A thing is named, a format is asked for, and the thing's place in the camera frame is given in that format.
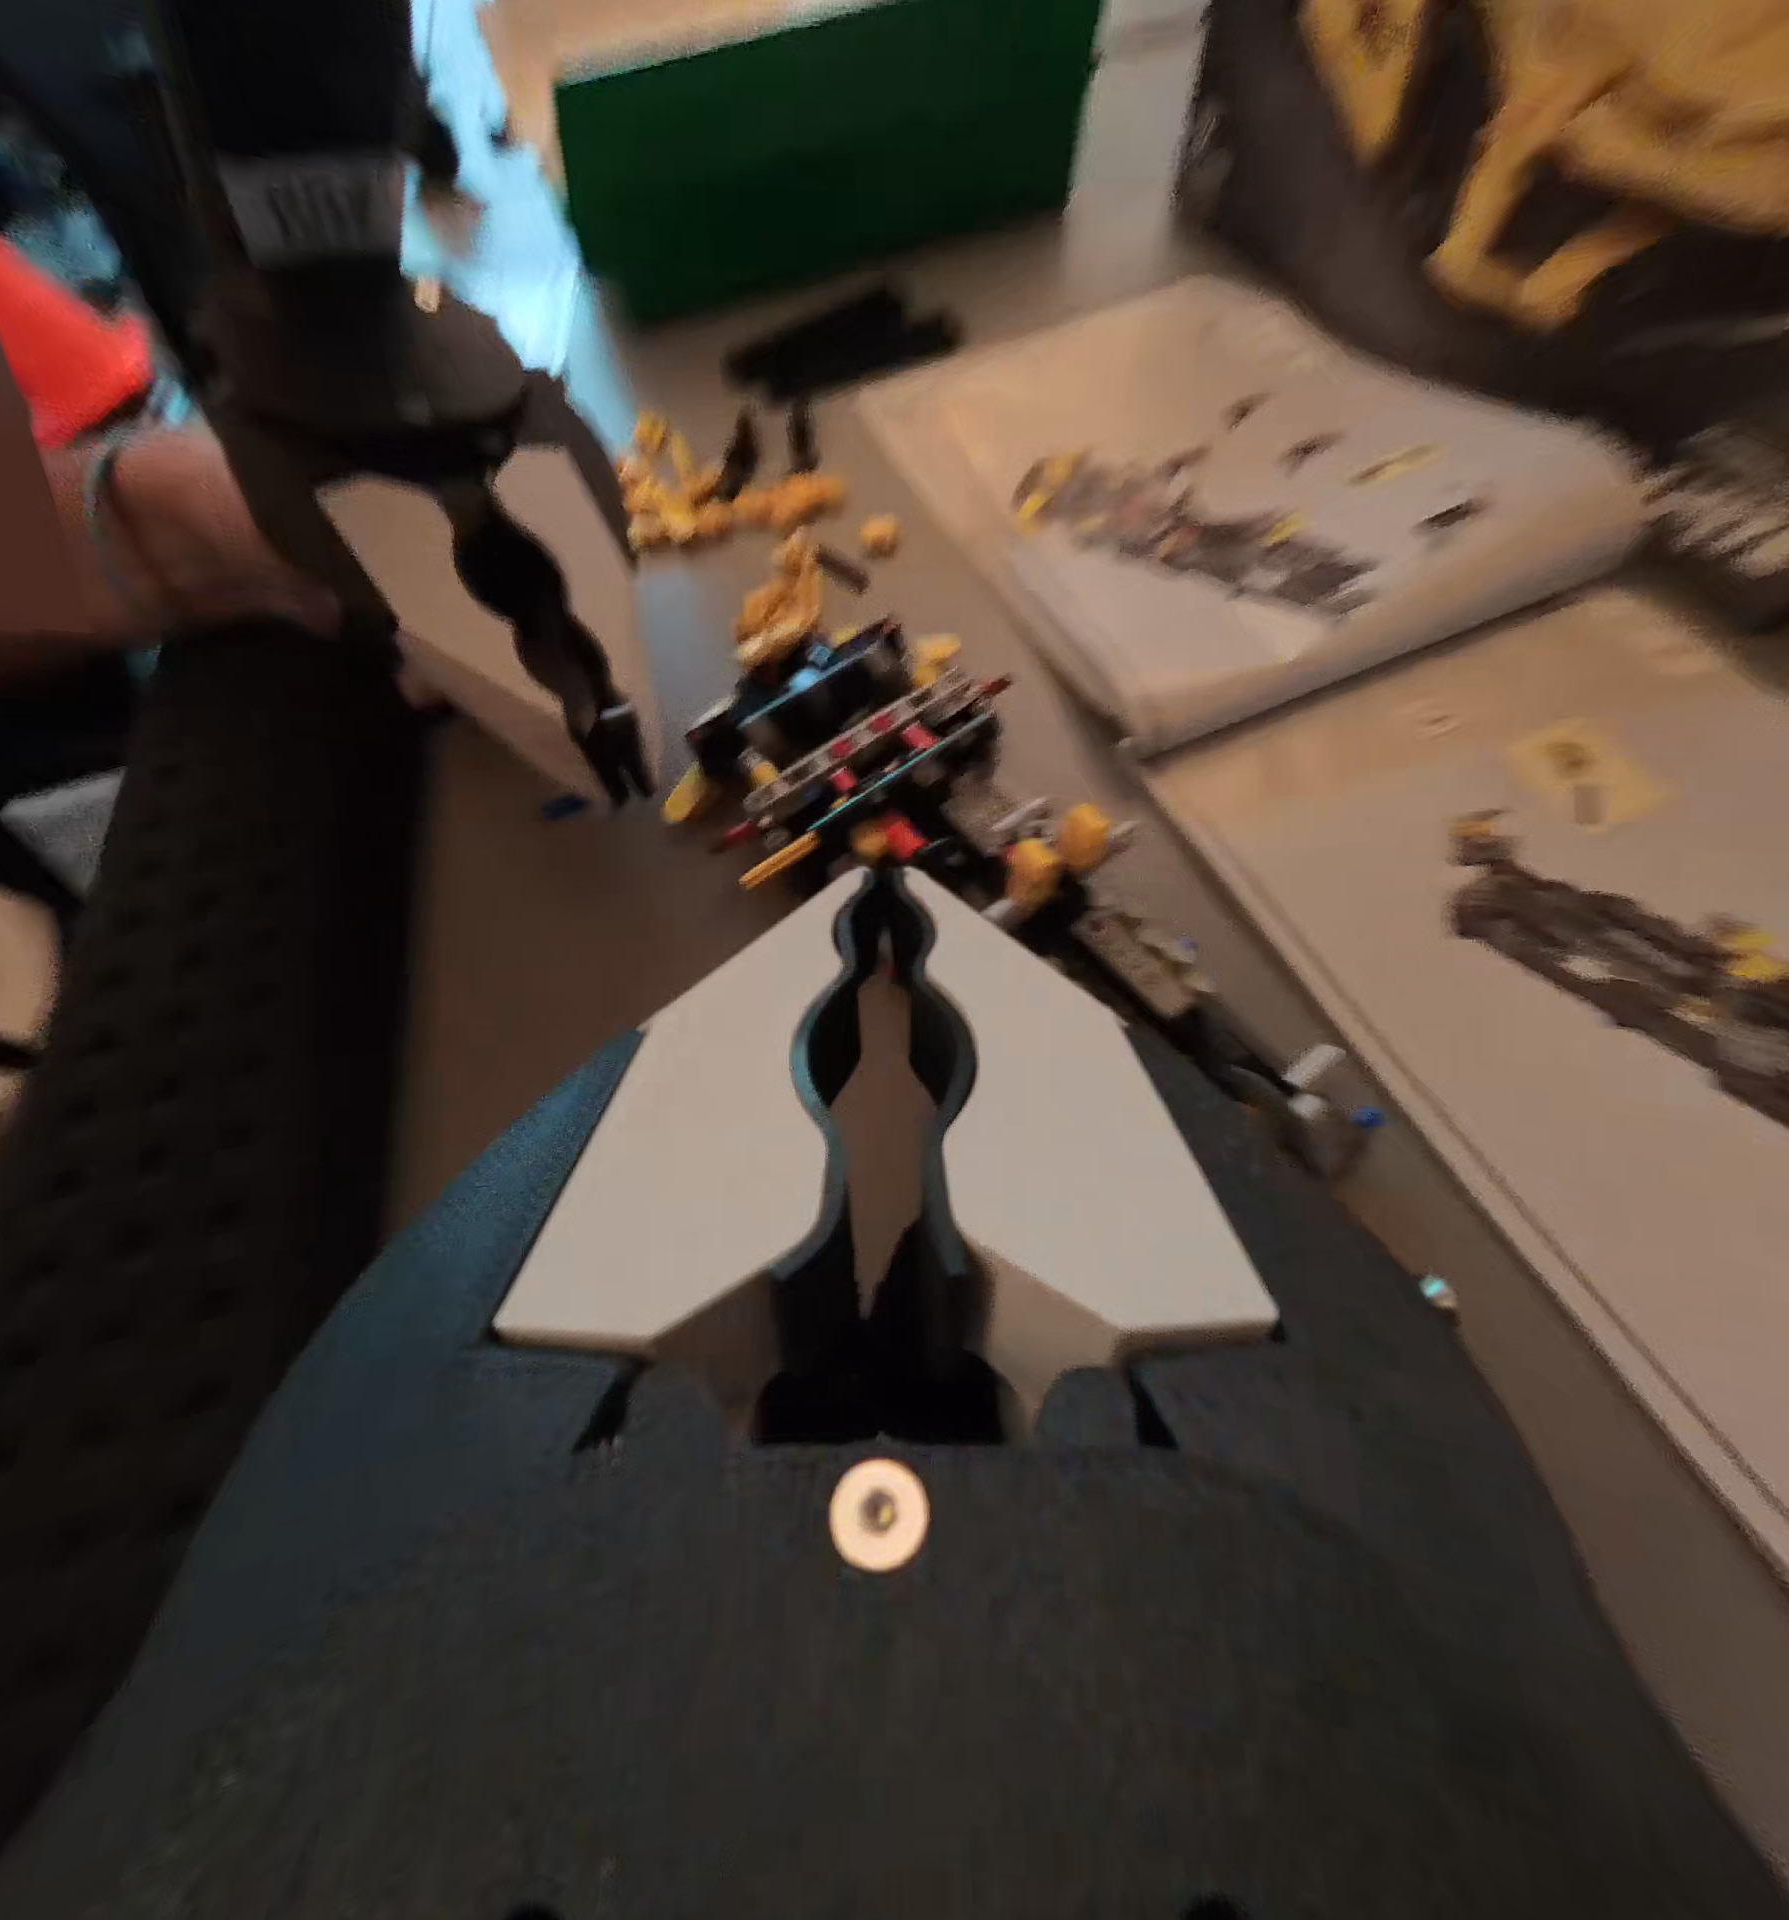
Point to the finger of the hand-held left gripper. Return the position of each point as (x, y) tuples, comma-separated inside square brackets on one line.
[(577, 528), (430, 600)]

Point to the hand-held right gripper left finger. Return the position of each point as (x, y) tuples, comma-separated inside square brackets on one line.
[(656, 1197)]

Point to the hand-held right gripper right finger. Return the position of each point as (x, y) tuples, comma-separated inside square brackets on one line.
[(1120, 1197)]

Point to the pile of yellow lego pieces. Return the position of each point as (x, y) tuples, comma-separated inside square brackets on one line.
[(712, 493)]

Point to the stack of black lego beams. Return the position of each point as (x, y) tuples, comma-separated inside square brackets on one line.
[(833, 344)]

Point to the lego car chassis model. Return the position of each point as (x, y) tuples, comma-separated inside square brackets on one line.
[(864, 733)]

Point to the yellow toy car set box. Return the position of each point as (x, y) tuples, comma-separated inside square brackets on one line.
[(1508, 180)]

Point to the person's left hand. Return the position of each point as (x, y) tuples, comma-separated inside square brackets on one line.
[(189, 528)]

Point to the orange traffic cone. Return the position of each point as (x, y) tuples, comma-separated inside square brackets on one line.
[(86, 359)]

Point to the green plastic bin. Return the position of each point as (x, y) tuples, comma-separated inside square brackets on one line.
[(833, 151)]

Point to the black dimpled pad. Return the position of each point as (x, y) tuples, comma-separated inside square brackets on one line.
[(159, 1050)]

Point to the open instruction booklet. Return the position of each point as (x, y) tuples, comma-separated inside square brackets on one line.
[(1432, 748)]

